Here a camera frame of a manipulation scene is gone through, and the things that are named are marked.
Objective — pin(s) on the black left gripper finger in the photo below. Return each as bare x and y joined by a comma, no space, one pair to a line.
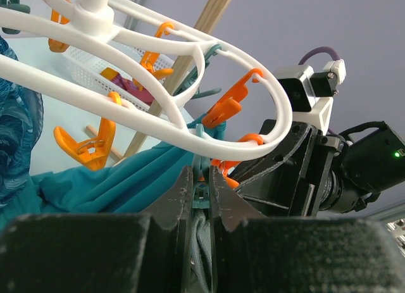
131,252

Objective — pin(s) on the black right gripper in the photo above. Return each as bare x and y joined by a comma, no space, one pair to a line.
254,253

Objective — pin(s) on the grey sock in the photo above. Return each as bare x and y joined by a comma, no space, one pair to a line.
200,249

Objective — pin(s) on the white round clip hanger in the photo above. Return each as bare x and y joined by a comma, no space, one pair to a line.
91,28

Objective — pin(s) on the socks pile in basket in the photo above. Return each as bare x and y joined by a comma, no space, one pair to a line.
128,85

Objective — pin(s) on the teal plain cloth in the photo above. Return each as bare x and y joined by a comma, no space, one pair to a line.
128,187

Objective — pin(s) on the dark blue patterned cloth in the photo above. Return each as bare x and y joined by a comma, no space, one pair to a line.
22,114

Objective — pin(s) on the white perforated plastic basket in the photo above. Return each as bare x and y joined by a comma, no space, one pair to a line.
85,70

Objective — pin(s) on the aluminium table frame rail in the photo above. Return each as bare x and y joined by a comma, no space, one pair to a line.
393,219

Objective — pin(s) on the wooden clothes rack frame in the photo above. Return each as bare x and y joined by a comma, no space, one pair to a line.
207,21

